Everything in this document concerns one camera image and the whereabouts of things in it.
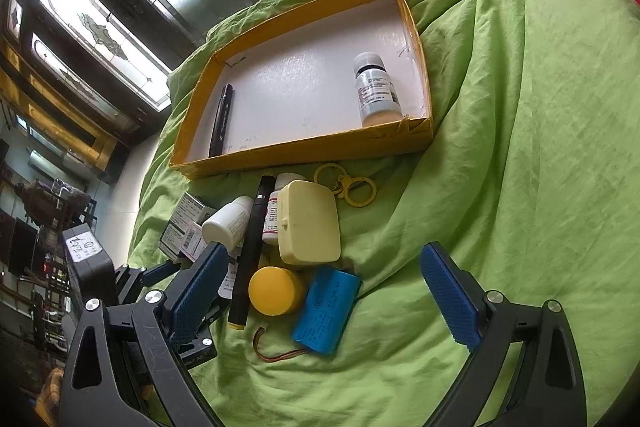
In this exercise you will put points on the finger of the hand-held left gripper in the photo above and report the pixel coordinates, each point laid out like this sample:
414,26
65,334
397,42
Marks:
214,309
162,272

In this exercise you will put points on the yellow wooden cabinet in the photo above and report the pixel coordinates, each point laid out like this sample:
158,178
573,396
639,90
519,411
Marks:
55,112

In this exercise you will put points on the dark screen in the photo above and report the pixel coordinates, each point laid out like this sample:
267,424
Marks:
22,247

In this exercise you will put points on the white air conditioner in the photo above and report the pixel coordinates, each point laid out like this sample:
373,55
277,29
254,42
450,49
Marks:
45,161

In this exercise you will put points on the white tube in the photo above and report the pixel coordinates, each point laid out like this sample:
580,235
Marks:
229,279

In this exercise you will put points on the black pen yellow tip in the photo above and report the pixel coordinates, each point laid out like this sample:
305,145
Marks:
250,247

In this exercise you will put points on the white carton with barcode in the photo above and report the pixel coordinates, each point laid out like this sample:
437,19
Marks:
182,242

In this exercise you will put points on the yellow cardboard box tray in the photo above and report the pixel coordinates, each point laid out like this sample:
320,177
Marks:
300,72

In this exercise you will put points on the white bottle red label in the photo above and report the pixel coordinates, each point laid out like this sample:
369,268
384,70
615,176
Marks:
272,217

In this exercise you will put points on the green blanket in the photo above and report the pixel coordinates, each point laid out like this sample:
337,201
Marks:
525,157

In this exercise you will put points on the blue battery pack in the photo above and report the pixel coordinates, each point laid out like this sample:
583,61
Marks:
327,312

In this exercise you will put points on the pale yellow plastic case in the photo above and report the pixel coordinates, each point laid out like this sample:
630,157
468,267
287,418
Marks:
307,222

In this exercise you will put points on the person's left forearm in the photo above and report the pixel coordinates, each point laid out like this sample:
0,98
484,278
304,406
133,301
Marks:
50,399

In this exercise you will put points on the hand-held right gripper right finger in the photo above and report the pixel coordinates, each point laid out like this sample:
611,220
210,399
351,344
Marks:
452,302

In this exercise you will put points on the clothes on rack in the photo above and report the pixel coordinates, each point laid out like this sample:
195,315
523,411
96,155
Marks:
50,199

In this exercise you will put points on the clear bottle grey cap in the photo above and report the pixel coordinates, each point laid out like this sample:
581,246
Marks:
377,92

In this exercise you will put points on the yellow round jar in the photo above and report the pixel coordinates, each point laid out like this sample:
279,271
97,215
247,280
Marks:
275,289

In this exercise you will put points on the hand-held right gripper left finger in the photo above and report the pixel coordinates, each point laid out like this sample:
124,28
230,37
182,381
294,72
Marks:
195,302

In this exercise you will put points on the plain white bottle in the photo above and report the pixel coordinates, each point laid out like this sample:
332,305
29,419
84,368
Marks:
225,222

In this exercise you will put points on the arched stained glass window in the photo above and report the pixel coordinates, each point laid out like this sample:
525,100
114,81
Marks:
95,27

